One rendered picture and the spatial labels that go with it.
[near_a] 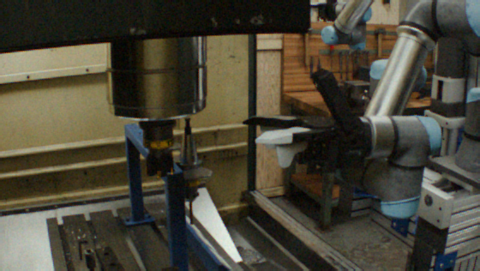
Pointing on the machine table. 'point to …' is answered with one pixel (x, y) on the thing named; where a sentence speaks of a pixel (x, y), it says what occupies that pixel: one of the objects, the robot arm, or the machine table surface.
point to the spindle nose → (156, 78)
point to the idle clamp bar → (108, 260)
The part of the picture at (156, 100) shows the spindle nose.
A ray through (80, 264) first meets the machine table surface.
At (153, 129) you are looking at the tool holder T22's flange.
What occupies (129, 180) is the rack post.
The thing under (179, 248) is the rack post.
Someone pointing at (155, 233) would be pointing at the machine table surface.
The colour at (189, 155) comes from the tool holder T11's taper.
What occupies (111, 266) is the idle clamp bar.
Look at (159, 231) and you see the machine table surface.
